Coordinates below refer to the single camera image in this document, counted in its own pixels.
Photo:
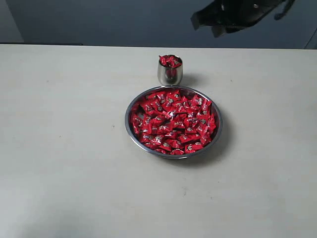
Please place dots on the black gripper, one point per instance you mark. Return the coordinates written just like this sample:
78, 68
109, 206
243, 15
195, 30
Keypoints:
230, 16

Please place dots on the pile of red wrapped candies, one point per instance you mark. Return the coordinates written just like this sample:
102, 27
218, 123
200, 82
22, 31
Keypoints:
173, 124

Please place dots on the round steel bowl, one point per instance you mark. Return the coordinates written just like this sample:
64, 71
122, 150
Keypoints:
173, 156

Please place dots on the stainless steel cup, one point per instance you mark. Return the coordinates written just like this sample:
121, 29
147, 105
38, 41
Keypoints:
170, 76

